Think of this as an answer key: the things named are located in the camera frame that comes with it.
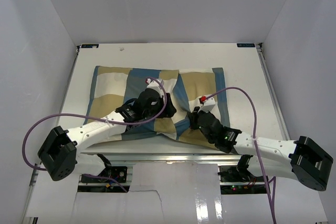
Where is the blue beige white checked pillowcase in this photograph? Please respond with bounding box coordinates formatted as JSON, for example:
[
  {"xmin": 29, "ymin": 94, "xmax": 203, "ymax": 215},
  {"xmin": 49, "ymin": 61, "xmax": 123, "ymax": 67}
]
[{"xmin": 87, "ymin": 66, "xmax": 226, "ymax": 148}]

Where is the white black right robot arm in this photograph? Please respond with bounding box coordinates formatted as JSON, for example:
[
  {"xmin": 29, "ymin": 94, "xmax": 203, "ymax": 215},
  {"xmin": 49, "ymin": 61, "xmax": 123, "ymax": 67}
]
[{"xmin": 187, "ymin": 106, "xmax": 333, "ymax": 191}]

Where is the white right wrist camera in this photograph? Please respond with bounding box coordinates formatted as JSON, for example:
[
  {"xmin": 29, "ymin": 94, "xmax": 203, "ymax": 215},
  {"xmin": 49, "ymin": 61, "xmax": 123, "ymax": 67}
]
[{"xmin": 199, "ymin": 96, "xmax": 216, "ymax": 113}]

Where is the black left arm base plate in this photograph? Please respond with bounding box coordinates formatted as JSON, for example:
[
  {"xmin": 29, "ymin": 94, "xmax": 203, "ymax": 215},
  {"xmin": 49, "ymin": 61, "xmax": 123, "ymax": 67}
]
[{"xmin": 80, "ymin": 166, "xmax": 128, "ymax": 184}]

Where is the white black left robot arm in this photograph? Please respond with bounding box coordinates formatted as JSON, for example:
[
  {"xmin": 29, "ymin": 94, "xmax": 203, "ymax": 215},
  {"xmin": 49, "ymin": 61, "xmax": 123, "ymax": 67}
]
[{"xmin": 38, "ymin": 88, "xmax": 176, "ymax": 182}]

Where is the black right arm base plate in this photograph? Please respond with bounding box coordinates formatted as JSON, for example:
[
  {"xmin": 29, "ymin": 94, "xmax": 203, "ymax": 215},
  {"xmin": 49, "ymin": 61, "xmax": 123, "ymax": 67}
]
[{"xmin": 217, "ymin": 166, "xmax": 264, "ymax": 185}]

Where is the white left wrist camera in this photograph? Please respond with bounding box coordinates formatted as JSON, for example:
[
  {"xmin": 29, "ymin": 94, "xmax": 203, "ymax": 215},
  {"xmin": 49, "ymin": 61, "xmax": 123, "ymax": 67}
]
[{"xmin": 145, "ymin": 78, "xmax": 164, "ymax": 96}]

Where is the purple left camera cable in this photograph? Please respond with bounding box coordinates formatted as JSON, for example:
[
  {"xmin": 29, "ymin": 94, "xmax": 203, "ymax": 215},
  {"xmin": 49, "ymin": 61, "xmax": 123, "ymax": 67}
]
[{"xmin": 22, "ymin": 77, "xmax": 168, "ymax": 192}]

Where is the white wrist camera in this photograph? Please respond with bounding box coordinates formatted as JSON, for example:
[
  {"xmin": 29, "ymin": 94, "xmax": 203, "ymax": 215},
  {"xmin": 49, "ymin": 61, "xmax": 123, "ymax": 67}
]
[
  {"xmin": 199, "ymin": 96, "xmax": 216, "ymax": 113},
  {"xmin": 145, "ymin": 78, "xmax": 164, "ymax": 96}
]

